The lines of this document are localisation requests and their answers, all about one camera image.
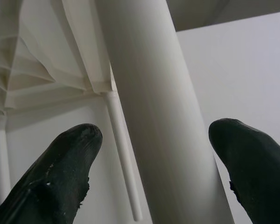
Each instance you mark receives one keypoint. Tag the white plastic table top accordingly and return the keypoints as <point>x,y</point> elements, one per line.
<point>60,46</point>

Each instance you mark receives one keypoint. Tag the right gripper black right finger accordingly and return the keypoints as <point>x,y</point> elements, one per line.
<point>254,168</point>

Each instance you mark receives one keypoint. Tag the white plastic table leg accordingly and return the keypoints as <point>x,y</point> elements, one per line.
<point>158,105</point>
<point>0,151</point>
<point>124,151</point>

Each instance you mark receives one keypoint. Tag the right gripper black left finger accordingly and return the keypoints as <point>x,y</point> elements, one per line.
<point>58,177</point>

